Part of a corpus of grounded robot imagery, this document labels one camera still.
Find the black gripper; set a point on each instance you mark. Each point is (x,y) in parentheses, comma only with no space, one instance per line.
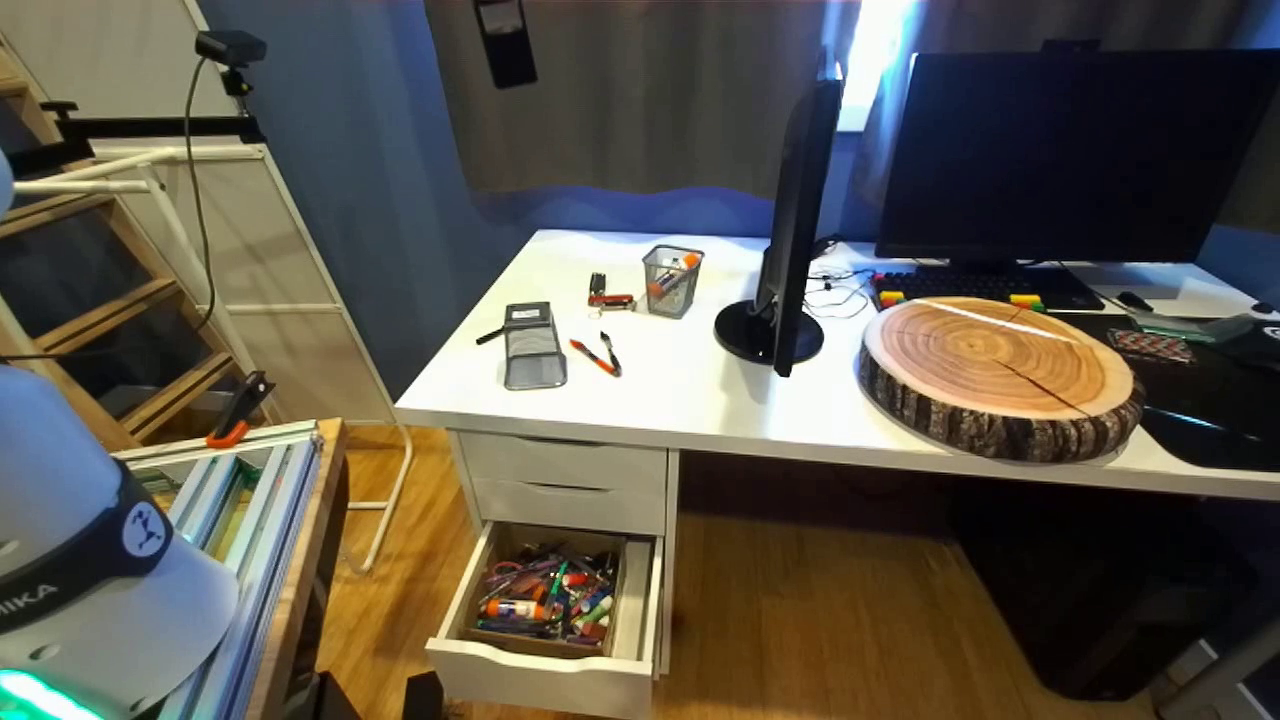
(504,58)

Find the small dark mesh bin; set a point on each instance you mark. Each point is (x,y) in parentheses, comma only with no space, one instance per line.
(535,351)

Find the red pen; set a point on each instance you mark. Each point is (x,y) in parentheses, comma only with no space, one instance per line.
(585,354)

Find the mesh pen cup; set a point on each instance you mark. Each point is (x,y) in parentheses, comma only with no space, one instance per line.
(669,297)

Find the black clear pen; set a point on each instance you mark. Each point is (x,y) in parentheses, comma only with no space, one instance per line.
(608,351)

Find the red pocket knife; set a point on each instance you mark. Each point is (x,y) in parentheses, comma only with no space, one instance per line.
(613,302)

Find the orange marker in cup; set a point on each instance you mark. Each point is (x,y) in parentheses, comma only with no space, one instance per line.
(673,278)

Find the thin black tool round head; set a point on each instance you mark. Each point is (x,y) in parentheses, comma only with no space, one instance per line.
(490,333)

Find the black monitor on round stand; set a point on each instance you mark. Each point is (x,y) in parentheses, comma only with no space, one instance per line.
(798,200)

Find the black tripod bar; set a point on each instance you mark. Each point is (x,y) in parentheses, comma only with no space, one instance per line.
(147,131)

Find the white desk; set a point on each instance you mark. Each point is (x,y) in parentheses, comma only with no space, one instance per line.
(745,392)

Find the closed white desk drawer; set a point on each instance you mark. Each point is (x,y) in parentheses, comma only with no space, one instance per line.
(566,482)

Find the black orange clamp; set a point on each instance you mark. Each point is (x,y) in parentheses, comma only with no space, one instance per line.
(238,409)

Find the wooden ladder shelf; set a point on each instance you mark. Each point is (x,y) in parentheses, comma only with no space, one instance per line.
(82,325)

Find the wooden cart with rails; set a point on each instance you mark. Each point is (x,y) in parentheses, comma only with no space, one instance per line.
(286,535)

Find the black keyboard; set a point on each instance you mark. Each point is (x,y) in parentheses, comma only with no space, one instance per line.
(984,284)

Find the pile of pens in drawer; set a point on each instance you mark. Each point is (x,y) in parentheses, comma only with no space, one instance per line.
(547,603)

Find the webcam on large monitor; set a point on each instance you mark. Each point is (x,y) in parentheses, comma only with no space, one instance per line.
(1068,47)

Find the large black monitor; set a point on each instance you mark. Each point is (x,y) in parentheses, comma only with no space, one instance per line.
(1065,155)

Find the small colourful toy block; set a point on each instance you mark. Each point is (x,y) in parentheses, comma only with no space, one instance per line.
(1024,302)

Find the wood slice cushion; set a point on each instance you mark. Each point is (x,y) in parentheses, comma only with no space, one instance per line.
(1001,381)

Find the open white desk drawer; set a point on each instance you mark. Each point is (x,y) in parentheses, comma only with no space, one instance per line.
(547,674)

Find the black computer mouse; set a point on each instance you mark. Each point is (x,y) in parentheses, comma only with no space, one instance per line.
(1132,302)

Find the white flat pad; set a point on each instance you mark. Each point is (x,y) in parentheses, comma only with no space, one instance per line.
(1184,284)

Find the black desk mat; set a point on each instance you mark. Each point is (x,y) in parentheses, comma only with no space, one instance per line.
(1205,386)

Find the dark box under desk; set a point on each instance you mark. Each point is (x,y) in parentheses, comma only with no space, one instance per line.
(1105,603)

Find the grey metal leg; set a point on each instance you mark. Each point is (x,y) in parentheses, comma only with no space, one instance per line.
(1221,674)

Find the black camera on stand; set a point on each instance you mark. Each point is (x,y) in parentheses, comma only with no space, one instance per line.
(228,47)

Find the white metal rack frame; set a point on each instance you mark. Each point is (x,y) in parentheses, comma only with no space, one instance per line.
(286,304)

